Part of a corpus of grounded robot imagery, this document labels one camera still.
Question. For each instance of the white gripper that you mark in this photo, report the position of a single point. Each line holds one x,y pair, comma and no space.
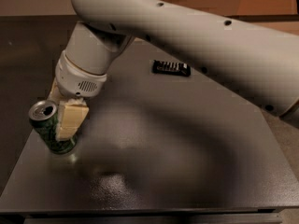
76,80

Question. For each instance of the green soda can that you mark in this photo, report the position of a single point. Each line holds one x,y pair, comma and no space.
43,116

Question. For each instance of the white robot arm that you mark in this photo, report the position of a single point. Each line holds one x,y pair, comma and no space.
259,64

